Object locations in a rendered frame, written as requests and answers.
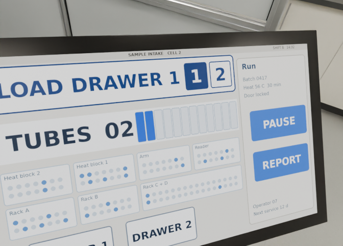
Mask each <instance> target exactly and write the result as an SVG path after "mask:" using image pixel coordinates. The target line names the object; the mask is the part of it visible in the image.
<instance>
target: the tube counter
mask: <svg viewBox="0 0 343 246"><path fill-rule="evenodd" d="M101 120H102V128H103V137H104V145H105V149H106V150H107V149H114V148H118V147H126V146H132V145H139V144H146V143H153V142H160V141H167V140H173V139H180V138H187V137H194V136H201V135H208V134H214V133H221V132H228V131H235V130H239V120H238V107H237V99H232V100H223V101H213V102H204V103H195V104H186V105H176V106H167V107H158V108H148V109H139V110H130V111H120V112H111V113H102V114H101Z"/></svg>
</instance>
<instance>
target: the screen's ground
mask: <svg viewBox="0 0 343 246"><path fill-rule="evenodd" d="M231 54H233V58H234V70H235V83H236V92H227V93H217V94H207V95H197V96H187V97H177V98H170V99H160V100H150V101H140V102H130V103H120V104H109V105H99V106H89V107H79V108H69V109H59V110H48V111H38V112H28V113H18V114H8V115H0V173H2V172H6V171H13V170H19V169H25V168H32V167H39V166H45V165H52V164H58V163H65V162H71V161H78V160H84V159H91V158H97V157H104V156H111V155H117V154H123V153H130V152H136V151H143V150H150V149H156V148H160V147H167V146H173V145H180V144H187V143H193V142H199V141H206V140H213V139H219V138H226V137H232V136H239V135H240V145H241V157H242V170H243V182H244V190H242V191H237V192H233V193H228V194H223V195H219V196H215V197H211V198H207V199H202V200H198V201H194V202H189V203H185V204H180V205H175V206H171V207H166V208H162V209H158V210H153V211H149V212H144V213H140V214H135V215H131V216H126V217H122V218H117V219H113V220H108V221H105V222H101V223H96V224H92V225H87V226H82V227H78V228H74V229H69V230H65V231H60V232H56V233H51V234H47V235H42V236H38V237H33V238H29V239H24V240H20V241H16V242H11V243H8V239H7V233H6V226H5V220H4V213H3V207H2V201H1V194H0V239H1V238H5V240H6V246H27V244H29V243H34V242H38V241H43V240H47V239H51V238H56V237H60V236H64V235H69V234H73V233H78V232H82V231H87V230H91V229H95V228H100V227H104V226H108V225H112V228H113V236H114V244H115V246H127V238H126V230H125V222H126V221H129V220H134V219H138V218H142V217H147V216H151V215H155V214H160V213H164V212H169V211H173V210H177V209H182V208H186V207H190V206H195V214H196V220H197V231H198V239H197V240H193V241H189V242H186V243H182V244H178V245H175V246H200V245H204V244H208V243H211V242H215V241H218V240H222V239H225V238H229V237H233V236H236V235H240V234H243V233H247V232H251V231H254V230H258V229H262V228H265V227H269V226H272V225H276V224H279V223H283V222H287V221H289V220H293V219H296V218H300V217H304V216H308V215H311V214H315V213H317V204H316V187H315V170H314V153H313V137H312V120H311V103H310V86H309V69H308V53H307V44H286V45H263V46H239V47H216V48H192V49H180V50H157V51H133V52H110V53H86V54H64V55H40V56H17V57H0V66H19V65H38V64H57V63H77V62H96V61H115V60H134V59H154V58H173V57H192V56H212V55H231ZM232 99H237V107H238V120H239V130H235V131H228V132H221V133H214V134H208V135H201V136H194V137H187V138H180V139H173V140H167V141H160V142H153V143H146V144H139V145H132V146H126V147H118V148H114V149H107V150H106V149H105V145H104V137H103V128H102V120H101V114H102V113H111V112H120V111H130V110H139V109H148V108H158V107H167V106H176V105H186V104H195V103H204V102H213V101H223V100H232ZM303 104H306V120H307V133H304V134H298V135H291V136H285V137H279V138H273V139H267V140H261V141H255V142H252V141H251V127H250V115H249V111H255V110H263V109H270V108H279V107H287V106H295V105H303ZM301 143H308V153H309V169H310V170H309V171H305V172H301V173H297V174H292V175H288V176H282V177H278V178H273V179H269V180H264V181H260V182H255V179H254V166H253V153H252V152H257V151H263V150H269V149H275V148H278V147H284V146H290V145H295V144H301Z"/></svg>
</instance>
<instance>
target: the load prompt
mask: <svg viewBox="0 0 343 246"><path fill-rule="evenodd" d="M227 92H236V83H235V70H234V58H233V54H231V55H212V56H192V57H173V58H154V59H134V60H115V61H96V62H77V63H57V64H38V65H19V66H0V115H8V114H18V113H28V112H38V111H48V110H59V109H69V108H79V107H89V106H99V105H109V104H120V103H130V102H140V101H150V100H160V99H170V98H177V97H187V96H197V95H207V94H217V93H227Z"/></svg>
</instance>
